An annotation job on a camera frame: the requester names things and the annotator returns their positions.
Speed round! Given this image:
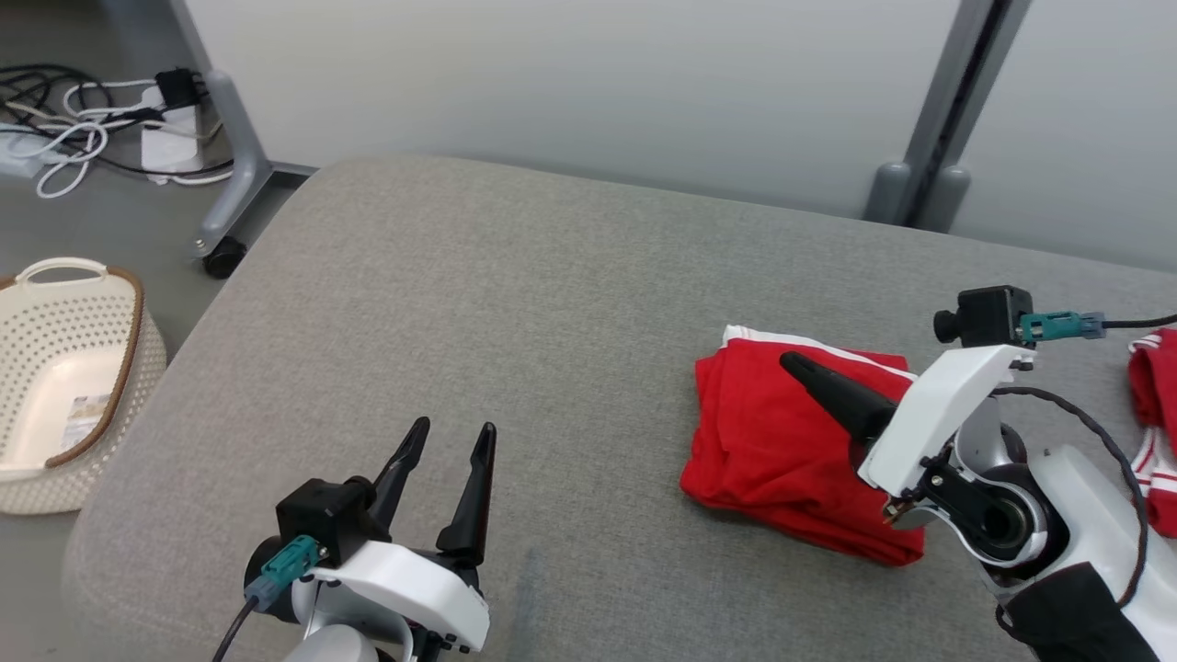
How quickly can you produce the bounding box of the grey metal partition post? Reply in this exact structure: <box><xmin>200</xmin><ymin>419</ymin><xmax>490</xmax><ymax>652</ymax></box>
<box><xmin>906</xmin><ymin>0</ymin><xmax>1031</xmax><ymax>231</ymax></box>

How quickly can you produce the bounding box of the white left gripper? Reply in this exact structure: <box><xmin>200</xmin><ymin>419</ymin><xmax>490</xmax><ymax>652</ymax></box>
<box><xmin>308</xmin><ymin>417</ymin><xmax>497</xmax><ymax>654</ymax></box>

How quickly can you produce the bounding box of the red shorts white trim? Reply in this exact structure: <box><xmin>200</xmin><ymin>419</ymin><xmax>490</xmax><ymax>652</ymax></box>
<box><xmin>680</xmin><ymin>325</ymin><xmax>925</xmax><ymax>566</ymax></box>

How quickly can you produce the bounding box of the cream perforated laundry basket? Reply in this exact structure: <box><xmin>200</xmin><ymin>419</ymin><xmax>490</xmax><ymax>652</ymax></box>
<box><xmin>0</xmin><ymin>257</ymin><xmax>168</xmax><ymax>516</ymax></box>

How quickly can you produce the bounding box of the black cable teal plug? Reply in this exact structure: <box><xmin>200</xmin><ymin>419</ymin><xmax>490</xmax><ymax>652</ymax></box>
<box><xmin>988</xmin><ymin>311</ymin><xmax>1177</xmax><ymax>608</ymax></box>
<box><xmin>213</xmin><ymin>538</ymin><xmax>323</xmax><ymax>662</ymax></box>

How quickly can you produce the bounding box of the red basketball jersey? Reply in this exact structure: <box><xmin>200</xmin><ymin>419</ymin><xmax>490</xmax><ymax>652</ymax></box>
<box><xmin>1128</xmin><ymin>328</ymin><xmax>1177</xmax><ymax>539</ymax></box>

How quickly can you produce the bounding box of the white cable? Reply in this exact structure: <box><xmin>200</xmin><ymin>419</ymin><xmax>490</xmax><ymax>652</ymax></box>
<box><xmin>0</xmin><ymin>78</ymin><xmax>157</xmax><ymax>200</ymax></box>

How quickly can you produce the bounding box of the grey partition leg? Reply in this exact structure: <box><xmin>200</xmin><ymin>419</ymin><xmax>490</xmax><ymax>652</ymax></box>
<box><xmin>166</xmin><ymin>0</ymin><xmax>318</xmax><ymax>254</ymax></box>

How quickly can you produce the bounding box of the black caster wheel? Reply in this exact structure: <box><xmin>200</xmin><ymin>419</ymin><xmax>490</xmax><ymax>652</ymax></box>
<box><xmin>202</xmin><ymin>237</ymin><xmax>247</xmax><ymax>280</ymax></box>

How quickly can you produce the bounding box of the black plug adapter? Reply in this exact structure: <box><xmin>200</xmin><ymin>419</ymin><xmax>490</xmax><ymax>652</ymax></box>
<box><xmin>154</xmin><ymin>69</ymin><xmax>199</xmax><ymax>109</ymax></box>

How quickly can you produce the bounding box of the grey cylindrical post foot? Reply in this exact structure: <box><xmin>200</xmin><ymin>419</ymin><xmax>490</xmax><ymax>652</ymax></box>
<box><xmin>915</xmin><ymin>165</ymin><xmax>971</xmax><ymax>233</ymax></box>
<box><xmin>864</xmin><ymin>163</ymin><xmax>913</xmax><ymax>224</ymax></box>

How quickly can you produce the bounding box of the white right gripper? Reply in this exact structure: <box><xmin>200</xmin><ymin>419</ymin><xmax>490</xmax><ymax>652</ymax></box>
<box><xmin>780</xmin><ymin>345</ymin><xmax>1035</xmax><ymax>502</ymax></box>

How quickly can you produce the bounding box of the white power strip with cables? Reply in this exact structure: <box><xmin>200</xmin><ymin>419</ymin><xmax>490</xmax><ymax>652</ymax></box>
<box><xmin>0</xmin><ymin>63</ymin><xmax>231</xmax><ymax>180</ymax></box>

